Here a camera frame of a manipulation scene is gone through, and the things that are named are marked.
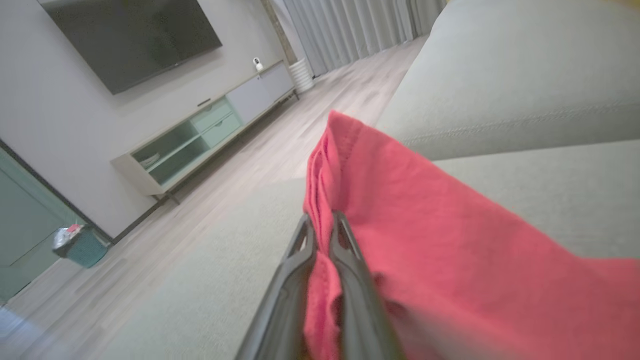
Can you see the red basketball jersey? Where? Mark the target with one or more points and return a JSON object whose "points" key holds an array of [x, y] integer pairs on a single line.
{"points": [[450, 250]]}

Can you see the low TV cabinet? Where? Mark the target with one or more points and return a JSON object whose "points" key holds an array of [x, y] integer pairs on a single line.
{"points": [[250, 97]]}

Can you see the white trash bag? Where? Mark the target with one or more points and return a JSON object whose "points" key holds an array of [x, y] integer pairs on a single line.
{"points": [[65, 236]]}

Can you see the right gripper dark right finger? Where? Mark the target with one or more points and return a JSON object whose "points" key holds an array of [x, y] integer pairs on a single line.
{"points": [[362, 320]]}

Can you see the black wall television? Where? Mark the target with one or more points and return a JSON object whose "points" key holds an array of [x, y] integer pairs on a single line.
{"points": [[135, 35]]}

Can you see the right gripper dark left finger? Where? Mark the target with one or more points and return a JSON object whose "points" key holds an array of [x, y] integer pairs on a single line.
{"points": [[280, 320]]}

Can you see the grey sofa seat cushion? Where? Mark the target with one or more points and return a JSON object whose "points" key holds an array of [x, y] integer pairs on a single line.
{"points": [[525, 65]]}

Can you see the small white home camera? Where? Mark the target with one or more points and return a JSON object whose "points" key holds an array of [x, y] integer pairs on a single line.
{"points": [[258, 64]]}

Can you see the white ribbed cylinder appliance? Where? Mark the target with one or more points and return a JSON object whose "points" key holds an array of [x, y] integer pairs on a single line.
{"points": [[302, 75]]}

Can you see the dark grey curtain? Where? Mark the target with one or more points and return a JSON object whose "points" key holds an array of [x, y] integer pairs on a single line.
{"points": [[427, 12]]}

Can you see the light grey curtain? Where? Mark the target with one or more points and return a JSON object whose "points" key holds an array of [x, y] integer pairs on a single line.
{"points": [[350, 25]]}

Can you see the green glass door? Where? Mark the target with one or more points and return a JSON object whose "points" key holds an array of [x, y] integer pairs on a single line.
{"points": [[25, 225]]}

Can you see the teal trash bin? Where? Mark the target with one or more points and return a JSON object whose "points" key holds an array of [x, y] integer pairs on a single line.
{"points": [[90, 250]]}

